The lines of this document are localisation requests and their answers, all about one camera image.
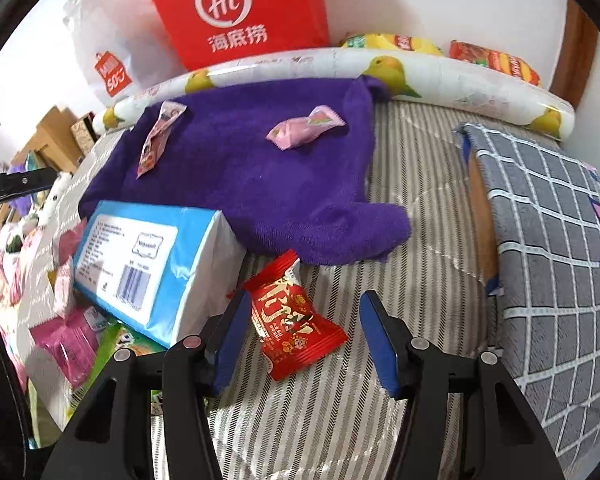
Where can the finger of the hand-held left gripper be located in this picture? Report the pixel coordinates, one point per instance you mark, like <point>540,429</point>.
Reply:
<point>25,180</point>

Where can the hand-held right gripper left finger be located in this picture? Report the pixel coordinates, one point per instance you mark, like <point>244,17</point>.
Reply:
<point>230,342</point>

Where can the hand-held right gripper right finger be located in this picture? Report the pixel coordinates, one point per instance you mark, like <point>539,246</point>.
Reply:
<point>380,352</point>

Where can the green snack packet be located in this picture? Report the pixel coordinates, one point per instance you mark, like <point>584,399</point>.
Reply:
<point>122,347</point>

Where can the magenta snack packet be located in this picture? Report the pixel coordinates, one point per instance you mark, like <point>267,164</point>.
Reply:
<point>65,345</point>

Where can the white plush toy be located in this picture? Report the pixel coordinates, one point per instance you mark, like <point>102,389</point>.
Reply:
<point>52,197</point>

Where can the cardboard box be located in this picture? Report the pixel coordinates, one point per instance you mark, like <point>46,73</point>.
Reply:
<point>50,135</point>

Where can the patterned small box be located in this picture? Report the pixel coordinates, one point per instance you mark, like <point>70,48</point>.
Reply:
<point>83,134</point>

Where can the pile of snack packets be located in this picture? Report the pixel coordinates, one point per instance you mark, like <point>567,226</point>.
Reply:
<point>40,260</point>

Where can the blue tissue pack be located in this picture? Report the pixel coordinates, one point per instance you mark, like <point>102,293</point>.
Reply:
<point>145,260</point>

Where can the long pink red snack packet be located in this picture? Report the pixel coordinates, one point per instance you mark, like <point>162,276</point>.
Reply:
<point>157,140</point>

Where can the purple towel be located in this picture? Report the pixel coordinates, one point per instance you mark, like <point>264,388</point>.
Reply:
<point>260,185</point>

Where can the white plastic shopping bag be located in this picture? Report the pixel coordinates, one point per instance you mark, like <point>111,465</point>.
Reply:
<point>110,35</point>

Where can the grey checked cloth board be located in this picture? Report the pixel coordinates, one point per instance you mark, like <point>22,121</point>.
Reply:
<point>545,260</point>

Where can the pink candy packet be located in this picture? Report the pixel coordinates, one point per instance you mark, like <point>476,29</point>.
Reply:
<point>300,130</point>

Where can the red paper shopping bag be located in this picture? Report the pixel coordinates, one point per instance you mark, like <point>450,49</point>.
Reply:
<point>230,10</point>

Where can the rolled lemon print mat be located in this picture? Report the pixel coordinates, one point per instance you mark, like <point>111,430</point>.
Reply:
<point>305,62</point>

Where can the yellow snack bag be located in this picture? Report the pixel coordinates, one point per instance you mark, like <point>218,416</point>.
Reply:
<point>390,41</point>

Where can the orange red snack bag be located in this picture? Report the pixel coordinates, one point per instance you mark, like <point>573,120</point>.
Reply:
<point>495,60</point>

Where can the wooden door frame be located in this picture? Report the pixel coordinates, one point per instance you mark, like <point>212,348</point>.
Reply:
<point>577,50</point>

